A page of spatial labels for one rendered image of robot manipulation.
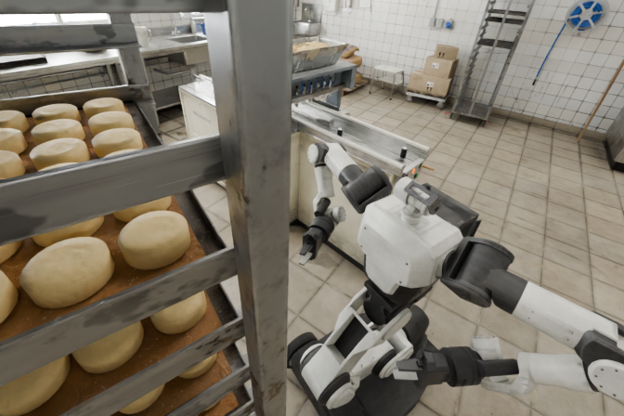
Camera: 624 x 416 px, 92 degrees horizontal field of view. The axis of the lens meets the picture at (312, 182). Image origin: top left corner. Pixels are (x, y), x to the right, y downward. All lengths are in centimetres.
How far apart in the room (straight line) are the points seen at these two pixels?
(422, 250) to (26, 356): 78
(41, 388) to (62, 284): 10
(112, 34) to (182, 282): 43
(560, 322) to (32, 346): 85
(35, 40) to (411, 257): 85
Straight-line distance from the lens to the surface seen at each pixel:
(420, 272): 90
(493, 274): 88
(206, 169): 19
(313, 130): 191
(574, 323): 88
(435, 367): 92
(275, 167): 17
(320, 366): 127
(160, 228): 27
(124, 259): 28
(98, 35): 58
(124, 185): 18
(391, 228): 91
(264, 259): 21
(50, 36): 58
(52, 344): 25
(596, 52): 553
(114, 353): 33
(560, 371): 96
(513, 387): 100
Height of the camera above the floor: 168
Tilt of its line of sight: 35 degrees down
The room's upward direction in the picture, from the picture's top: 4 degrees clockwise
